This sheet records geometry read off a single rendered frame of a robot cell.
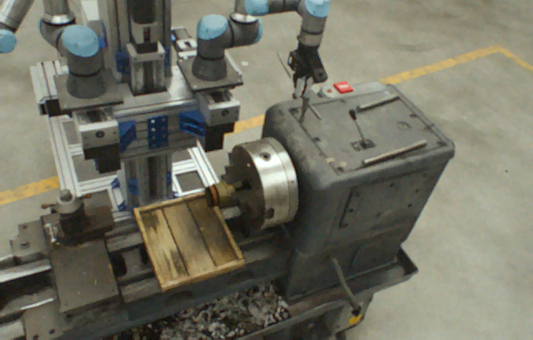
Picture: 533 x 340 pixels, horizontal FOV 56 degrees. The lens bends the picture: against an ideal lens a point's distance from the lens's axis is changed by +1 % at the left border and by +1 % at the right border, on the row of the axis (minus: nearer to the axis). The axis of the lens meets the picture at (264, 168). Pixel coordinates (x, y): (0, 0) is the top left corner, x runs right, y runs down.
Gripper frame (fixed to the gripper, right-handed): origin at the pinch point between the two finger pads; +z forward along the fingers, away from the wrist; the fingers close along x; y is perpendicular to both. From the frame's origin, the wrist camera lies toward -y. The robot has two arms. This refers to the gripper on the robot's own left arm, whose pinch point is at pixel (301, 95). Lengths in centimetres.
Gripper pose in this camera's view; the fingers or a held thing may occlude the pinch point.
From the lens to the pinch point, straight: 176.0
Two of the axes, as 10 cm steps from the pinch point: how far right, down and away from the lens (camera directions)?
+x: -9.0, 2.2, -3.8
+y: -4.2, -6.7, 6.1
